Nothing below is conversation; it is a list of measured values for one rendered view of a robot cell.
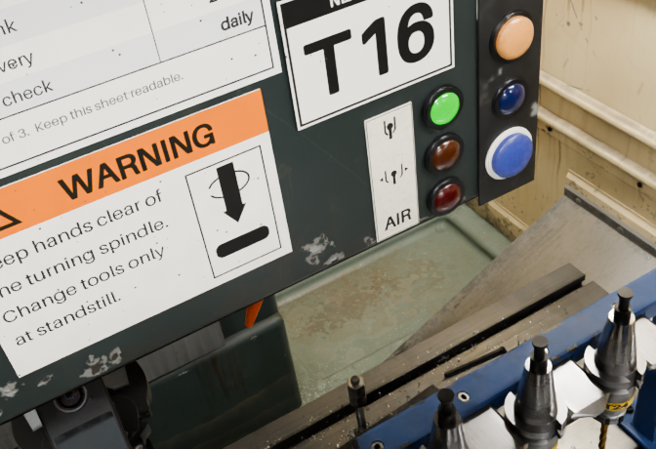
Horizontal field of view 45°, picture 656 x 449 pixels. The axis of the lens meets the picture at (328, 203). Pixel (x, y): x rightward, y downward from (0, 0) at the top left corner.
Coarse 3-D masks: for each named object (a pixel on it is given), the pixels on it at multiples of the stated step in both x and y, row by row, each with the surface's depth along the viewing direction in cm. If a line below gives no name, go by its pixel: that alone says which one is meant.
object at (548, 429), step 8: (512, 400) 84; (560, 400) 83; (512, 408) 83; (560, 408) 82; (504, 416) 84; (512, 416) 82; (560, 416) 81; (512, 424) 81; (520, 424) 81; (552, 424) 81; (560, 424) 81; (520, 432) 81; (528, 432) 80; (536, 432) 80; (544, 432) 80; (552, 432) 82; (560, 432) 82; (528, 440) 82; (536, 440) 81; (544, 440) 81
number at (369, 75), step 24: (408, 0) 40; (432, 0) 41; (360, 24) 39; (384, 24) 40; (408, 24) 41; (432, 24) 42; (360, 48) 40; (384, 48) 41; (408, 48) 42; (432, 48) 42; (360, 72) 41; (384, 72) 42; (408, 72) 42
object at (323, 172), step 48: (288, 96) 39; (384, 96) 43; (96, 144) 36; (288, 144) 41; (336, 144) 43; (288, 192) 43; (336, 192) 44; (336, 240) 46; (384, 240) 49; (240, 288) 44; (144, 336) 43; (0, 384) 39; (48, 384) 41
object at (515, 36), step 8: (520, 16) 44; (504, 24) 44; (512, 24) 44; (520, 24) 44; (528, 24) 44; (504, 32) 44; (512, 32) 44; (520, 32) 44; (528, 32) 44; (504, 40) 44; (512, 40) 44; (520, 40) 44; (528, 40) 45; (496, 48) 44; (504, 48) 44; (512, 48) 44; (520, 48) 45; (504, 56) 44; (512, 56) 45
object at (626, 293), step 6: (624, 288) 80; (618, 294) 80; (624, 294) 80; (630, 294) 79; (624, 300) 80; (618, 306) 81; (624, 306) 80; (630, 306) 81; (618, 312) 81; (624, 312) 80; (630, 312) 81; (618, 318) 81; (624, 318) 81; (630, 318) 81
